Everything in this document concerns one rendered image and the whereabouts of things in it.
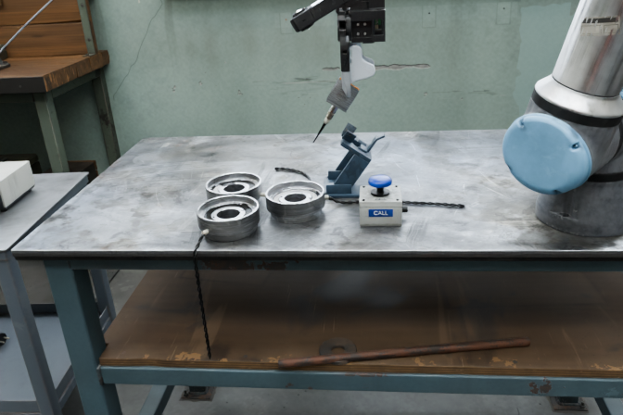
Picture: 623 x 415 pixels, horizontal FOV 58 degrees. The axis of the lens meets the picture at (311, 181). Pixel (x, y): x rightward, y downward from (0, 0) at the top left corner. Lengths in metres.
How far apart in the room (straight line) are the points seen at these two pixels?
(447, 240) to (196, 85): 1.95
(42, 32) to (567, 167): 2.38
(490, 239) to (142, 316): 0.72
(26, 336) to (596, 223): 1.21
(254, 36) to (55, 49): 0.88
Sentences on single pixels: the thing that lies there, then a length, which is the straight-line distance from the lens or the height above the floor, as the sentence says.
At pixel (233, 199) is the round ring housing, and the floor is 0.83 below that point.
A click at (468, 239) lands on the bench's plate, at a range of 0.93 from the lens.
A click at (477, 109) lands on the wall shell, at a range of 2.64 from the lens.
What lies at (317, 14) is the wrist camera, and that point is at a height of 1.13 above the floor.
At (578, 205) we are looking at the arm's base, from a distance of 0.96.
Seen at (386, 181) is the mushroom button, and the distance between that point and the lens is 0.95.
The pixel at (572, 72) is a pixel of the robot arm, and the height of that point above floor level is 1.07.
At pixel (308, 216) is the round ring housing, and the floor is 0.81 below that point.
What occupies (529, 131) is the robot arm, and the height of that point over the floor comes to 1.00.
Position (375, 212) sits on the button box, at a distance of 0.94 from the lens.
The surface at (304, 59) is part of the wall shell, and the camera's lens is 2.57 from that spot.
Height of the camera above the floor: 1.24
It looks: 22 degrees down
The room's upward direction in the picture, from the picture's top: 3 degrees counter-clockwise
